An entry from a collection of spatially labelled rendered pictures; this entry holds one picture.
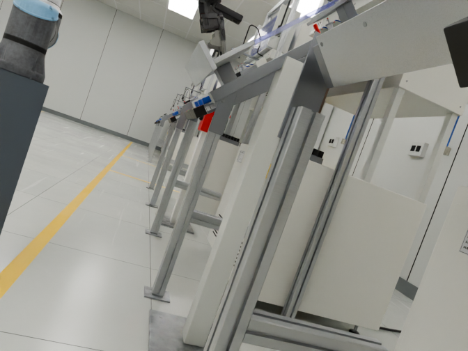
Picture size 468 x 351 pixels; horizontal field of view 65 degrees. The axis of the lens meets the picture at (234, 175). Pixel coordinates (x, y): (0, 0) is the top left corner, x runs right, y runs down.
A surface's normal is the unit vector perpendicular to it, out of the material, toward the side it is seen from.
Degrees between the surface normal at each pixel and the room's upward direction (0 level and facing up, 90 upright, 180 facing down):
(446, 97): 90
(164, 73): 90
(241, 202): 90
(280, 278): 90
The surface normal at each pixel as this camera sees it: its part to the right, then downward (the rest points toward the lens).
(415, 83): 0.22, 0.13
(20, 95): 0.48, 0.22
